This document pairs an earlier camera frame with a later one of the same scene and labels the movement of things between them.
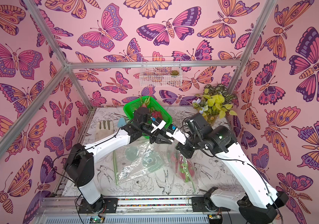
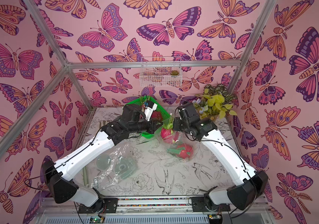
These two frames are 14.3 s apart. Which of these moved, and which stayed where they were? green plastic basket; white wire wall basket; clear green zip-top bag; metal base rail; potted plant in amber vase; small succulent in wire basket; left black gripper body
Moved: clear green zip-top bag; left black gripper body
Stayed: potted plant in amber vase; small succulent in wire basket; metal base rail; white wire wall basket; green plastic basket
